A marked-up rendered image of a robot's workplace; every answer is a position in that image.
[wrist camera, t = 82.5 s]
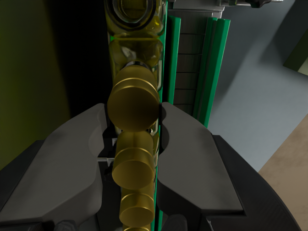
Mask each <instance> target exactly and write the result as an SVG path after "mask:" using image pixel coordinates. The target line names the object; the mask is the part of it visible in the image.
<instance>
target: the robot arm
mask: <svg viewBox="0 0 308 231"><path fill-rule="evenodd" d="M159 125H160V126H161V127H162V144H161V146H162V148H163V149H164V151H163V152H162V153H161V154H160V155H159V157H158V169H157V206H158V208H159V209H160V210H161V211H162V212H164V213H165V214H166V215H168V216H169V217H168V218H167V220H166V222H165V224H164V226H163V227H162V229H161V231H302V230H301V228H300V226H299V225H298V223H297V222H296V220H295V218H294V217H293V215H292V214H291V212H290V211H289V209H288V208H287V206H286V205H285V204H284V202H283V201H282V200H281V198H280V197H279V196H278V194H277V193H276V192H275V191H274V189H273V188H272V187H271V186H270V185H269V184H268V182H267V181H266V180H265V179H264V178H263V177H262V176H261V175H260V174H259V173H258V172H257V171H256V170H255V169H254V168H253V167H252V166H251V165H250V164H249V163H248V162H247V161H246V160H245V159H244V158H243V157H242V156H241V155H240V154H239V153H238V152H236V151H235V150H234V149H233V148H232V147H231V146H230V145H229V144H228V143H227V142H226V141H225V140H224V139H223V138H222V137H221V136H220V135H213V134H212V133H211V132H210V131H209V130H208V129H207V128H206V127H205V126H204V125H203V124H201V123H200V122H199V121H197V120H196V119H195V118H193V117H192V116H190V115H189V114H187V113H185V112H184V111H182V110H180V109H179V108H177V107H175V106H174V105H172V104H170V103H169V102H163V103H159ZM109 126H110V119H109V117H108V112H107V104H103V103H99V104H96V105H95V106H93V107H91V108H89V109H88V110H86V111H84V112H82V113H81V114H79V115H77V116H75V117H73V118H71V119H70V120H68V121H67V122H65V123H64V124H62V125H61V126H59V127H58V128H57V129H55V130H54V131H53V132H52V133H51V134H50V135H49V136H48V137H47V138H46V139H45V140H36V141H35V142H34V143H32V144H31V145H30V146H29V147H28V148H27V149H25V150H24V151H23V152H22V153H20V154H19V155H18V156H17V157H16V158H15V159H14V160H12V161H11V162H10V163H9V164H8V165H6V166H5V167H4V168H3V169H2V170H0V231H79V227H80V225H81V224H82V223H84V222H85V221H88V220H89V218H90V217H92V216H93V215H94V214H96V213H97V212H98V211H99V209H100V207H101V204H102V191H103V184H102V179H101V174H100V170H99V164H98V159H97V157H98V155H99V153H100V152H101V151H102V150H103V149H104V141H103V136H102V134H103V132H104V131H105V129H106V128H107V127H109Z"/></svg>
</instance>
